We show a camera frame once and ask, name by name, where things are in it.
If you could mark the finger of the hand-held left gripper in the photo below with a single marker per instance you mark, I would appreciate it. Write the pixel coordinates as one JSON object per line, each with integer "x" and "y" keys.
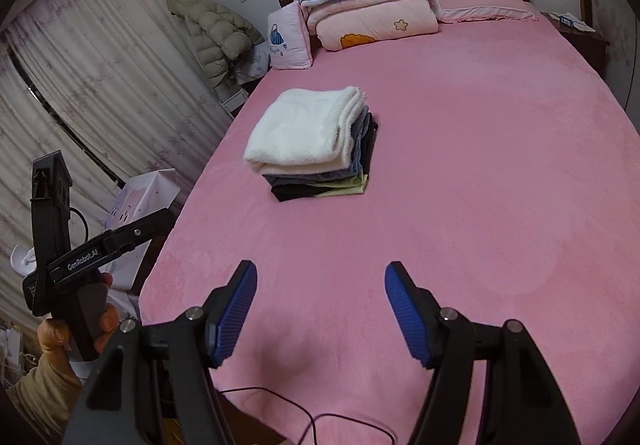
{"x": 42, "y": 225}
{"x": 145, "y": 225}

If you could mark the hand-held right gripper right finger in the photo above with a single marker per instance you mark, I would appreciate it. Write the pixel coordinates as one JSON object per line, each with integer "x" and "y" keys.
{"x": 405, "y": 320}

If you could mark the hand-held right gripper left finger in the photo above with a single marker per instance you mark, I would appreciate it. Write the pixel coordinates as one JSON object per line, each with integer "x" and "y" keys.
{"x": 235, "y": 315}

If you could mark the white fuzzy cardigan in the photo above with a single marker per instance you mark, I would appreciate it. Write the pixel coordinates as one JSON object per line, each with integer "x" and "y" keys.
{"x": 300, "y": 130}

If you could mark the person's left forearm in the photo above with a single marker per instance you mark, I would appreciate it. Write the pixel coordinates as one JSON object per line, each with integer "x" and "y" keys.
{"x": 40, "y": 395}

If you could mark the person's left hand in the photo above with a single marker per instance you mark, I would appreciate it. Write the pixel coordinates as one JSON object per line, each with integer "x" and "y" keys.
{"x": 52, "y": 335}

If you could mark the white storage box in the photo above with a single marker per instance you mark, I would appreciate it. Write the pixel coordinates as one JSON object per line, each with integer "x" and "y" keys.
{"x": 145, "y": 195}

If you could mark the folded black garment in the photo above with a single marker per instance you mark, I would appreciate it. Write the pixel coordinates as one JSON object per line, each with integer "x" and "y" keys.
{"x": 290, "y": 194}

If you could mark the folded yellow-green garment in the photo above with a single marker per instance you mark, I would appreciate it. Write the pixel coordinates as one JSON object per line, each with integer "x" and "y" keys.
{"x": 345, "y": 186}

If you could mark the pink bed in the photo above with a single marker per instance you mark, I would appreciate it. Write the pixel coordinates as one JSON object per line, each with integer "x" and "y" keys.
{"x": 450, "y": 175}

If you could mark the white bedside cabinet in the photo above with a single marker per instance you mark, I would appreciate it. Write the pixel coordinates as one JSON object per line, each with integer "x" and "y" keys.
{"x": 232, "y": 100}

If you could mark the white floral curtain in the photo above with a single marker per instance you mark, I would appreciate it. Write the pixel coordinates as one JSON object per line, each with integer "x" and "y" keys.
{"x": 100, "y": 65}

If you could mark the beige puffer jacket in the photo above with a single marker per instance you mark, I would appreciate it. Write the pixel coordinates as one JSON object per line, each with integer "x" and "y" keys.
{"x": 215, "y": 35}

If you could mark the small pink printed pillow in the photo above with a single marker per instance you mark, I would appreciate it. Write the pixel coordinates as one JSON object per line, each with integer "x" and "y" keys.
{"x": 287, "y": 40}

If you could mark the wooden nightstand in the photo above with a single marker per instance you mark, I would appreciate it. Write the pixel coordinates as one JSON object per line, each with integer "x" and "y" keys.
{"x": 585, "y": 50}

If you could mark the pink ruffled pillow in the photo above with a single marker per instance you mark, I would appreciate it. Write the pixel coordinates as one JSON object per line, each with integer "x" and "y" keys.
{"x": 480, "y": 0}

